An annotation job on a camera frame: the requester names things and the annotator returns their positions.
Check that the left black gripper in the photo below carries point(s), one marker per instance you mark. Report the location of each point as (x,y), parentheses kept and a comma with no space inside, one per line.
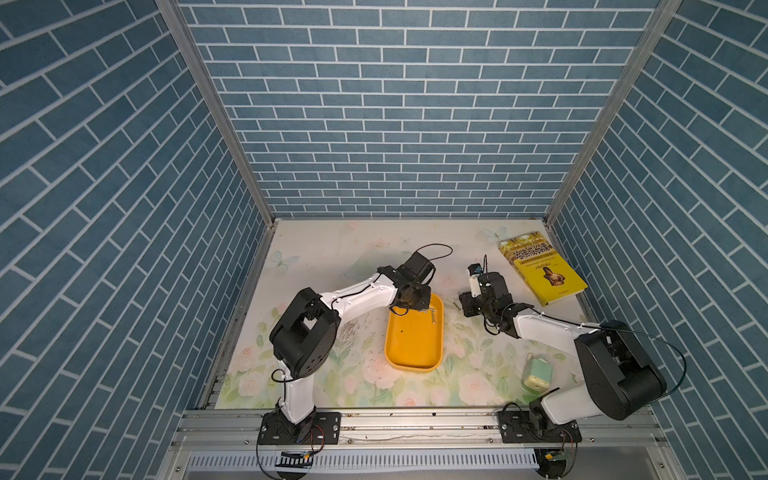
(424,301)

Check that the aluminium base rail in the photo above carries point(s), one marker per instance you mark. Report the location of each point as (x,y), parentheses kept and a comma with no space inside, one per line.
(472,427)

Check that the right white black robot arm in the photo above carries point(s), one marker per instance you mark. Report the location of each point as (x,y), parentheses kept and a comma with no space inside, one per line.
(619,377)

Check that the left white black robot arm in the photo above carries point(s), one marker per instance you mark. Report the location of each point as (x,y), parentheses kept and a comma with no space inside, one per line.
(305,334)

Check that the yellow book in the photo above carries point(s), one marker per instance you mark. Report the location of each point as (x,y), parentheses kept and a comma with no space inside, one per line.
(545,272)

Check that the yellow plastic storage tray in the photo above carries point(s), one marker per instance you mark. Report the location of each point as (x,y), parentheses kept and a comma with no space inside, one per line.
(412,343)

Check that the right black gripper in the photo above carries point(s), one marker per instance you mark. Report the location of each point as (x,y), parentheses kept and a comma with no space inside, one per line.
(466,303)

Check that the pale green soap bar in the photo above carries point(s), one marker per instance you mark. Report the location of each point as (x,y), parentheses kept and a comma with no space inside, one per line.
(537,375)

